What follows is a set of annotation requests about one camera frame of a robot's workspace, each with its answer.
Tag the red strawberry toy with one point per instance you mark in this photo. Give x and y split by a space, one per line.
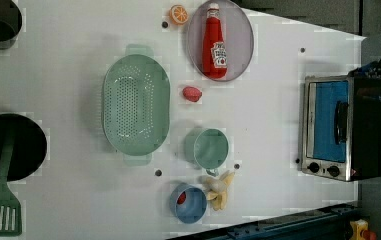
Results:
192 94

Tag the small red fruit toy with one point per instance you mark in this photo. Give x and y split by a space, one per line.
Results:
182 198

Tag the green cup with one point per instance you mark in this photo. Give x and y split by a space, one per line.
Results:
208 148

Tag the grey round plate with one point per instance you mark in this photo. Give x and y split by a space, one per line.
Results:
237 34

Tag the blue oven door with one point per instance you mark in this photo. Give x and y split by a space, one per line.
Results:
323 100

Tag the blue cup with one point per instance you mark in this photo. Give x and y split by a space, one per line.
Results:
193 209

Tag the green slotted spatula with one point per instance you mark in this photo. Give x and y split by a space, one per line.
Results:
10 207

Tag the green oval colander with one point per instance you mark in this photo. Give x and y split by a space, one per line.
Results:
136 105

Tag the red ketchup bottle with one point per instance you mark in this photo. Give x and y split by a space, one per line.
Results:
214 56

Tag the orange slice toy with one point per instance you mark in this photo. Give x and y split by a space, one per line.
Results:
178 14

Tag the peeled banana toy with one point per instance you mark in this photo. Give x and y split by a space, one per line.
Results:
217 189

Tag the black toaster oven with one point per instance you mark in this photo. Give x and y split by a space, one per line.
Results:
358 124

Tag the black frying pan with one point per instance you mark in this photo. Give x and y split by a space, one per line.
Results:
30 146

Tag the yellow red emergency button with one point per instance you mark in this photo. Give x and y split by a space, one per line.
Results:
361 231

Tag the blue metal frame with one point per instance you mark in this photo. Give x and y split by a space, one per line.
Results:
328 223

